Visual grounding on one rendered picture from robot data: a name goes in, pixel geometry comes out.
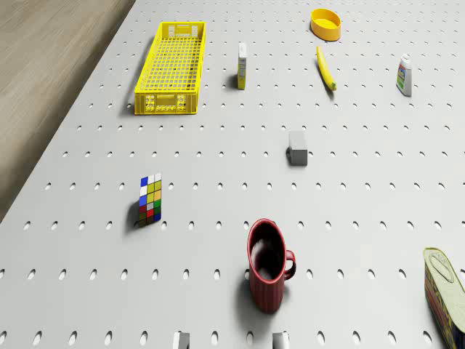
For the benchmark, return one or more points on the grey cube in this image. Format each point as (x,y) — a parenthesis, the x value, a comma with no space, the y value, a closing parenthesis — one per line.
(298,151)

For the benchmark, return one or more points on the puzzle cube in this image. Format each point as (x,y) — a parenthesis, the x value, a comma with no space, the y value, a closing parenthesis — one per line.
(150,200)

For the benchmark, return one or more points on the yellow and white box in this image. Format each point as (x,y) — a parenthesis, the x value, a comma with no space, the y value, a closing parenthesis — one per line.
(242,69)

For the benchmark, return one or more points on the yellow basket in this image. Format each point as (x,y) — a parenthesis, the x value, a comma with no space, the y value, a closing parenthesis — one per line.
(145,95)

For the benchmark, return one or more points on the red mug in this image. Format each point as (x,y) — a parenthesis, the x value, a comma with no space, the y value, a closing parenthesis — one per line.
(267,291)

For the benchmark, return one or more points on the banana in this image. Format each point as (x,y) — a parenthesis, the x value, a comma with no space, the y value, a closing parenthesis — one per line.
(324,70)

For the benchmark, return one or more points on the yellow bowl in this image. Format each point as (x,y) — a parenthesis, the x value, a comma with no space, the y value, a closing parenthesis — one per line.
(326,30)

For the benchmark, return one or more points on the small white bottle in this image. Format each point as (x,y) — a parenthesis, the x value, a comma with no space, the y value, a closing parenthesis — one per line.
(404,78)

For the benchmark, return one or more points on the flat-sided can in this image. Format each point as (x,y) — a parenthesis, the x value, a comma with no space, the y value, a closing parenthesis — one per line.
(445,291)

